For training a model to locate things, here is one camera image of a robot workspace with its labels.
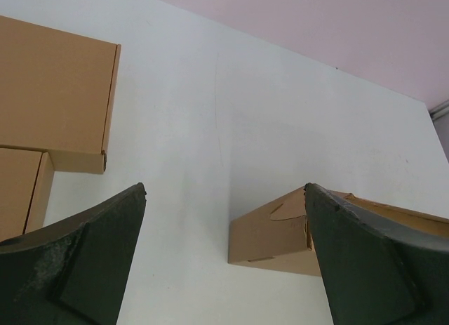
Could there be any upper folded cardboard box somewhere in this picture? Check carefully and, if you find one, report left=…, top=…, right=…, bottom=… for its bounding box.
left=1, top=16, right=121, bottom=174

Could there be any brown cardboard box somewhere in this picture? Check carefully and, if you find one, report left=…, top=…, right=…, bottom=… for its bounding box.
left=228, top=187, right=448, bottom=277

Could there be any right aluminium frame post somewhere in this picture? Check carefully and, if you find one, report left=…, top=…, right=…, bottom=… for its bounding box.
left=429, top=100, right=449, bottom=121

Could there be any lower folded cardboard box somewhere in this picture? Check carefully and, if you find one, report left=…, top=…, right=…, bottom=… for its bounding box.
left=0, top=148, right=54, bottom=241

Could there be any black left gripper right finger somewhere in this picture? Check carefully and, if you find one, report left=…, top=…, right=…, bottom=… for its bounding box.
left=304, top=183, right=448, bottom=324

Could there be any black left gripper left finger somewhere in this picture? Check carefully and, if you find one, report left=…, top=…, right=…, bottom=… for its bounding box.
left=1, top=183, right=146, bottom=324

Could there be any folded cardboard box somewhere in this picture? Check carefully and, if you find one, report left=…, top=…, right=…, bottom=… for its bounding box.
left=0, top=148, right=54, bottom=241
left=1, top=16, right=121, bottom=174

